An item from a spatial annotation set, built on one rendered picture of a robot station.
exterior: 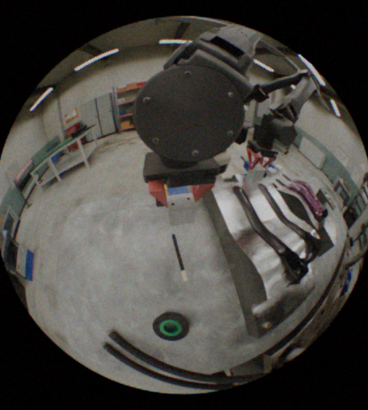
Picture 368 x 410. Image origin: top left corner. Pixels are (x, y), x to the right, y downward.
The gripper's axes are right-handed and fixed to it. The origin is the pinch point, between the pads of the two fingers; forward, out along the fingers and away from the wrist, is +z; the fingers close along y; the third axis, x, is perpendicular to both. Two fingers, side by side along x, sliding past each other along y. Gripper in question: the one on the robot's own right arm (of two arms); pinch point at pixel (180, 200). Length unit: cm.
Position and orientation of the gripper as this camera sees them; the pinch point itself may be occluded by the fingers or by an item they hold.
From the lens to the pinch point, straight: 24.2
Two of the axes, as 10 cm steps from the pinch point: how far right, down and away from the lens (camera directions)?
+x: -1.8, -7.6, 6.2
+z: -0.1, 6.3, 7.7
